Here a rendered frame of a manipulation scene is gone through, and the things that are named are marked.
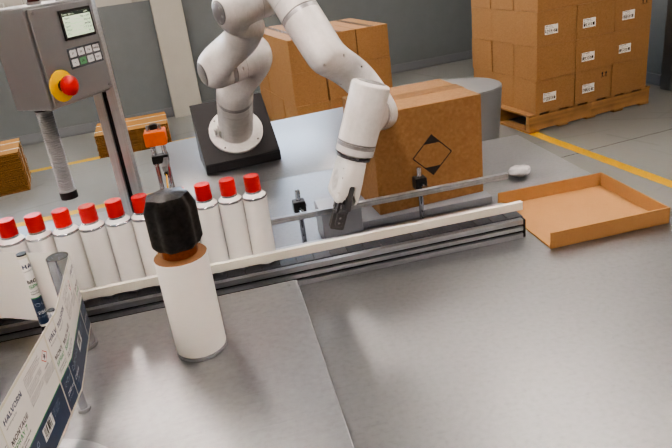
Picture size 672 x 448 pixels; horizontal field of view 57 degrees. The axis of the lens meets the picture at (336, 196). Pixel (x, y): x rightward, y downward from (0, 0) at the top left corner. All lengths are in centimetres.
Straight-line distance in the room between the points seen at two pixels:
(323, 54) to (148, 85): 557
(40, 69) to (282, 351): 68
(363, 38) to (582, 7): 162
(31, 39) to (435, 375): 93
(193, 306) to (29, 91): 53
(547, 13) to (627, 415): 403
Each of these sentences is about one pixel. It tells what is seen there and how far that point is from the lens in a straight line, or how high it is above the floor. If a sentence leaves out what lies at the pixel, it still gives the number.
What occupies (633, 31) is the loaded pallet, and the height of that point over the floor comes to 62.
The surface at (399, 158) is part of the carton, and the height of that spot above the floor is 99.
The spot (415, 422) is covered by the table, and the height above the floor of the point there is 83.
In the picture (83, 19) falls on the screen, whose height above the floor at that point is 143.
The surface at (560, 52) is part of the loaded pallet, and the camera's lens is 499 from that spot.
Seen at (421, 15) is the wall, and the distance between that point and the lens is 762.
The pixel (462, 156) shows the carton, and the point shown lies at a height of 96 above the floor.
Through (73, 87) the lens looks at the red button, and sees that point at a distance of 128.
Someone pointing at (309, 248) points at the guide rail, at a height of 91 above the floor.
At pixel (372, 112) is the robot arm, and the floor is 119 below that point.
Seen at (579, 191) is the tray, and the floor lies 83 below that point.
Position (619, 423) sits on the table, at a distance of 104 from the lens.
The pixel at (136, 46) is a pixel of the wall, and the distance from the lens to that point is 678.
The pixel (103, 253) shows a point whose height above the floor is 98.
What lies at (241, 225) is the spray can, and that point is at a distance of 134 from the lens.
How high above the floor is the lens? 152
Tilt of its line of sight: 22 degrees down
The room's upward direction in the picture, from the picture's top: 7 degrees counter-clockwise
